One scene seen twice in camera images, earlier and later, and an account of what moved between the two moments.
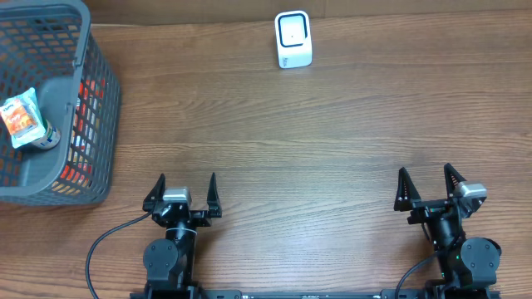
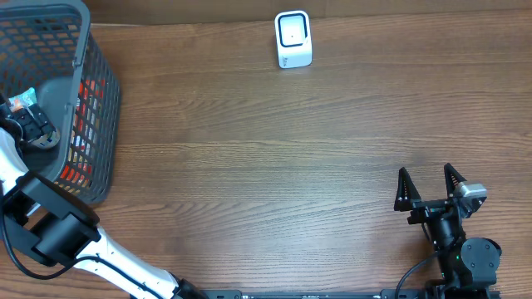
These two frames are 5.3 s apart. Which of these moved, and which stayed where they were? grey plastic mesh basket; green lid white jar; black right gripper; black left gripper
Moved: black left gripper
Stayed: green lid white jar; black right gripper; grey plastic mesh basket
